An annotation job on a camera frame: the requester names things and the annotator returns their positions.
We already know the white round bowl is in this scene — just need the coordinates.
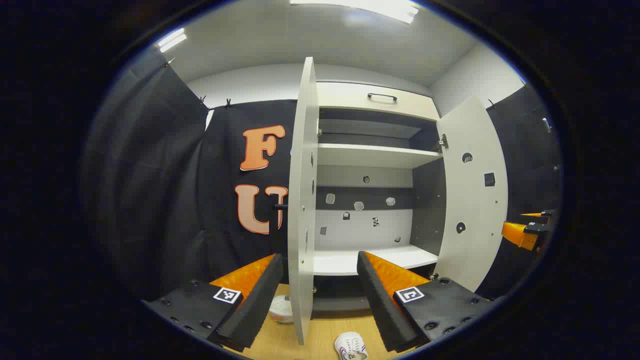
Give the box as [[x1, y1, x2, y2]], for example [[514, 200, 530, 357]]
[[270, 295, 295, 324]]

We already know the white shoe cabinet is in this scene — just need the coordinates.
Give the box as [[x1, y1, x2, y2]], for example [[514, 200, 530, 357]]
[[312, 81, 448, 313]]

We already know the ceiling light panel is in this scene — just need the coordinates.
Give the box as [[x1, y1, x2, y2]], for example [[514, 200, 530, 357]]
[[155, 27, 188, 53], [290, 0, 420, 25]]

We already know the black backdrop cloth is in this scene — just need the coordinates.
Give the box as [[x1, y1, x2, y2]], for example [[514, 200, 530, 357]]
[[82, 50, 563, 301]]

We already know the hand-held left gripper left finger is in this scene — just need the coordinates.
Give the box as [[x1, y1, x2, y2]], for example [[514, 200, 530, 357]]
[[141, 253, 284, 353]]

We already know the white cabinet drawer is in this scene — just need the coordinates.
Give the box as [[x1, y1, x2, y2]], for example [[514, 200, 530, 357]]
[[316, 81, 441, 122]]

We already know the white canvas shoe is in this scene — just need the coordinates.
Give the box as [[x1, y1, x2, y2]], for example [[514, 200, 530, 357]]
[[334, 331, 369, 360]]

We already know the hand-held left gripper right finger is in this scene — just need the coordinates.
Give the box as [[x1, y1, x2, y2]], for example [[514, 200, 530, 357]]
[[356, 251, 501, 353]]

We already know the white shoe cabinet door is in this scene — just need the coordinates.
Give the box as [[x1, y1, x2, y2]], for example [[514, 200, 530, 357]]
[[432, 96, 509, 293], [287, 56, 320, 346]]

